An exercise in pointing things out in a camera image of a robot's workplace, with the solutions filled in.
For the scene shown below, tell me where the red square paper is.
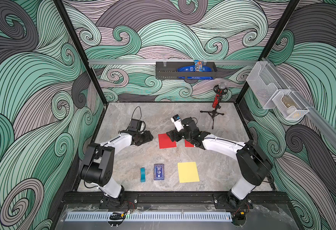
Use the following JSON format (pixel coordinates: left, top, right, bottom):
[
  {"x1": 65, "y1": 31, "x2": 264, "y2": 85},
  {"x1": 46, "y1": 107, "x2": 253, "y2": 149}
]
[
  {"x1": 158, "y1": 134, "x2": 177, "y2": 149},
  {"x1": 185, "y1": 140, "x2": 195, "y2": 148}
]

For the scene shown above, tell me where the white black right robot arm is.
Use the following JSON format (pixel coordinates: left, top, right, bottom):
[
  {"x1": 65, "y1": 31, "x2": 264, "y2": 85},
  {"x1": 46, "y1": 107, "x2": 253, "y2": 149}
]
[{"x1": 167, "y1": 115, "x2": 273, "y2": 201}]

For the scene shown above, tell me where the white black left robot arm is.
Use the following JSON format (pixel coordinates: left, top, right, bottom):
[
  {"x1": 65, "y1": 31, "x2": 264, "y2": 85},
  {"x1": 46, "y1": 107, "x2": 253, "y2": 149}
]
[{"x1": 79, "y1": 131, "x2": 154, "y2": 198}]

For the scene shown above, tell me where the yellow square paper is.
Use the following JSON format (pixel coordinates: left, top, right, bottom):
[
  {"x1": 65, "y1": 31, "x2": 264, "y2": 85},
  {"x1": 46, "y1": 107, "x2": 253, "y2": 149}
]
[{"x1": 177, "y1": 162, "x2": 200, "y2": 183}]

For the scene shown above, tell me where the black microphone tripod stand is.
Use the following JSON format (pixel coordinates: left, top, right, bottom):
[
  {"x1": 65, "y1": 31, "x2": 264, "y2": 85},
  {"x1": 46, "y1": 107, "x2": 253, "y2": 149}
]
[{"x1": 200, "y1": 104, "x2": 224, "y2": 129}]

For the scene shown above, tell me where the teal small block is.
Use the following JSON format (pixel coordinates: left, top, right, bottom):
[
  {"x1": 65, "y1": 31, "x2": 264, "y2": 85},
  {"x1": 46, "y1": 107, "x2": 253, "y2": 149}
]
[{"x1": 140, "y1": 167, "x2": 146, "y2": 183}]

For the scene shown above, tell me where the blue card box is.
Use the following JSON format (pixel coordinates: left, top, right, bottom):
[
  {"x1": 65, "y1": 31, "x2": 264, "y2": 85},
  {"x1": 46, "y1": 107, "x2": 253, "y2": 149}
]
[{"x1": 154, "y1": 164, "x2": 165, "y2": 181}]

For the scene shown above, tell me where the red black microphone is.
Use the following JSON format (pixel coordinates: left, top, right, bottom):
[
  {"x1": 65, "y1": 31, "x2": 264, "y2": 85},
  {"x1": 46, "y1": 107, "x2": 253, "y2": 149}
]
[{"x1": 212, "y1": 82, "x2": 228, "y2": 109}]

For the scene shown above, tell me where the blue snack packet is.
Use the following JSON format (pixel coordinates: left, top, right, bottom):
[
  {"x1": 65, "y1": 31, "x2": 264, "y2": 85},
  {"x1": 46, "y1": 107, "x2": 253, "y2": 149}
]
[{"x1": 177, "y1": 60, "x2": 215, "y2": 80}]

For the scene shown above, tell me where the small clear plastic bin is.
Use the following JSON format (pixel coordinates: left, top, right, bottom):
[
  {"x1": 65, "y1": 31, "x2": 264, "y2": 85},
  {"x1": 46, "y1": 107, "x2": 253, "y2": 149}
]
[{"x1": 272, "y1": 90, "x2": 309, "y2": 121}]

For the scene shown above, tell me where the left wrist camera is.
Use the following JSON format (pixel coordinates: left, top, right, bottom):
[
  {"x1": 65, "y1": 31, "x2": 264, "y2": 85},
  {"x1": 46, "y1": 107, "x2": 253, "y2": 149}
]
[{"x1": 127, "y1": 119, "x2": 146, "y2": 132}]

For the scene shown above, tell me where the black wall shelf basket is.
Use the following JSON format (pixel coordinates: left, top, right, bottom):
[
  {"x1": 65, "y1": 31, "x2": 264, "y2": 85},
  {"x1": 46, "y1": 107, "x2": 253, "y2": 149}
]
[{"x1": 155, "y1": 62, "x2": 218, "y2": 80}]

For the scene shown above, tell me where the aluminium rail back wall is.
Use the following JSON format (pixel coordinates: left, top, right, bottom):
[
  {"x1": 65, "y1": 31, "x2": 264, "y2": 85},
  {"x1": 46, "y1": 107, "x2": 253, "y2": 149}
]
[{"x1": 88, "y1": 59, "x2": 257, "y2": 66}]

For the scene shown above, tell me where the aluminium rail wall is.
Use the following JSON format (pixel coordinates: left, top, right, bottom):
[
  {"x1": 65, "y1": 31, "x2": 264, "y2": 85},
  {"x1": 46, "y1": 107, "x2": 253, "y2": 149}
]
[
  {"x1": 88, "y1": 59, "x2": 257, "y2": 66},
  {"x1": 261, "y1": 57, "x2": 336, "y2": 150}
]

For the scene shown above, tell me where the black front base frame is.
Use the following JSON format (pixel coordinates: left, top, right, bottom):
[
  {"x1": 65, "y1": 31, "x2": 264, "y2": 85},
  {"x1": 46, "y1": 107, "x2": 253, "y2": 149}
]
[{"x1": 61, "y1": 191, "x2": 290, "y2": 210}]

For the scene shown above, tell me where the clear plastic wall bin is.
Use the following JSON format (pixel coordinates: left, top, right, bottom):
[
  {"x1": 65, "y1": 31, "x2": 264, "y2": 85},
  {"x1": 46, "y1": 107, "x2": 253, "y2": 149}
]
[{"x1": 246, "y1": 61, "x2": 282, "y2": 109}]

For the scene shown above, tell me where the white slotted cable duct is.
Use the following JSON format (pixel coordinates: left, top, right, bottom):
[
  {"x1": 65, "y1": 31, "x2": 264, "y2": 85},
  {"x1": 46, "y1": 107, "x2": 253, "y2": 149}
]
[{"x1": 65, "y1": 211, "x2": 233, "y2": 222}]

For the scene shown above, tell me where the black corner frame post right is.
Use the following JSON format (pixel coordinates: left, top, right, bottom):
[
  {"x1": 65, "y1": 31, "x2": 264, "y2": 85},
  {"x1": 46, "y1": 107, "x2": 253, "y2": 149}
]
[{"x1": 235, "y1": 0, "x2": 300, "y2": 107}]

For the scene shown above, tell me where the black corner frame post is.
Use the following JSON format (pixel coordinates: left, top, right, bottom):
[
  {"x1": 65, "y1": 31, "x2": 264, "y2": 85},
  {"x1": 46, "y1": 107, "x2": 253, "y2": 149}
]
[
  {"x1": 235, "y1": 0, "x2": 300, "y2": 107},
  {"x1": 53, "y1": 0, "x2": 108, "y2": 106}
]

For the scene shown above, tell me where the aluminium rail right wall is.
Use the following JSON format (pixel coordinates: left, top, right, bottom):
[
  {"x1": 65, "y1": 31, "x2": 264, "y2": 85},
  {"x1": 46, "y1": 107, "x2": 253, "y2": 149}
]
[{"x1": 261, "y1": 57, "x2": 336, "y2": 150}]

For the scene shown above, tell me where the black corner frame post left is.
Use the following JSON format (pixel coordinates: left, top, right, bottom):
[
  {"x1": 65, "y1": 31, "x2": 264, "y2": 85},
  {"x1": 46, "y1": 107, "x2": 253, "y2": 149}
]
[{"x1": 53, "y1": 0, "x2": 108, "y2": 106}]

